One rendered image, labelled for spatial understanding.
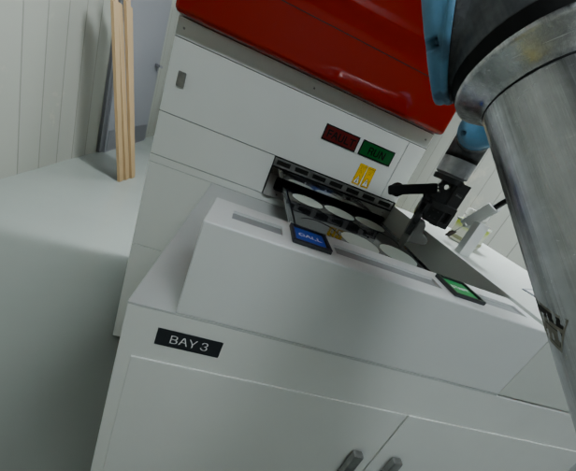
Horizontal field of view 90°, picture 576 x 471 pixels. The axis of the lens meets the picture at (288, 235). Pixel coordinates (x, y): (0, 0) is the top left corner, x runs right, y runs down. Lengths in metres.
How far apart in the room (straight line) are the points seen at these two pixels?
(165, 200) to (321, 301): 0.75
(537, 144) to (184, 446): 0.61
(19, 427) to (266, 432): 0.89
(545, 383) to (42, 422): 1.31
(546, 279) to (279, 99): 0.82
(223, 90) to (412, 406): 0.88
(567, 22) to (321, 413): 0.53
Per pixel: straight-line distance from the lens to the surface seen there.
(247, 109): 0.94
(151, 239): 1.11
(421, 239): 0.81
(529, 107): 0.26
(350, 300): 0.41
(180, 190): 1.01
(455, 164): 0.78
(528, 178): 0.25
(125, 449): 0.66
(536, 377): 0.68
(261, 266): 0.36
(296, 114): 0.94
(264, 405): 0.54
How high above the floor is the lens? 1.10
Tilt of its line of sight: 21 degrees down
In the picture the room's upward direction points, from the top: 23 degrees clockwise
